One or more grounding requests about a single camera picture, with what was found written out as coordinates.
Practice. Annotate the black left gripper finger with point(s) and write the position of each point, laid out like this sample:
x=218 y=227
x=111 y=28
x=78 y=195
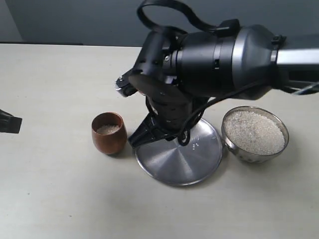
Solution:
x=9 y=123

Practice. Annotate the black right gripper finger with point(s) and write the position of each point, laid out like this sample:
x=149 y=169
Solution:
x=150 y=131
x=123 y=86

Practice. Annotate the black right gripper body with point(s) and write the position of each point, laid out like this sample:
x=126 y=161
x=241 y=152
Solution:
x=173 y=72

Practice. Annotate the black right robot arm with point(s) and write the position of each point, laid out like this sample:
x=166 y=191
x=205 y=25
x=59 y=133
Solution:
x=249 y=62

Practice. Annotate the brown wooden cup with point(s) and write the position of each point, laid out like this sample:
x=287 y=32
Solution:
x=111 y=143

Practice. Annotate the steel bowl of rice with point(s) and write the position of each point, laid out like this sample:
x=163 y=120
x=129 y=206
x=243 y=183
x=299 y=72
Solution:
x=253 y=134

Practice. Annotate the round steel plate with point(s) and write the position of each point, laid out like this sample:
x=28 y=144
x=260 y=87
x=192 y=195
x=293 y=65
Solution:
x=176 y=165

